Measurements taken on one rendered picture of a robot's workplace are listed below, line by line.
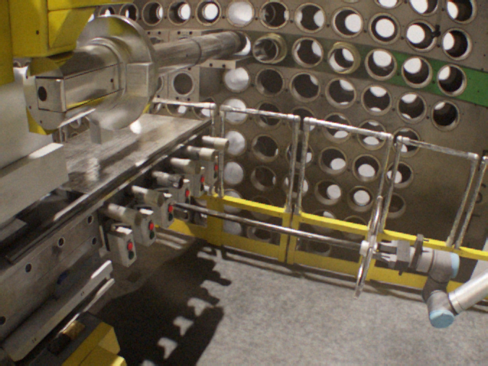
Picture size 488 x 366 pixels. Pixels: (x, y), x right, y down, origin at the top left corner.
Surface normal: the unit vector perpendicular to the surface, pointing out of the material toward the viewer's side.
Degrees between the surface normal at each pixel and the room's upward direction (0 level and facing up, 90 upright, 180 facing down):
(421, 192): 90
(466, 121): 90
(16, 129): 68
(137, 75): 90
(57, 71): 90
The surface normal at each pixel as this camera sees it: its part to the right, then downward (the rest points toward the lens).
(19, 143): 0.89, -0.15
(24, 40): -0.33, 0.40
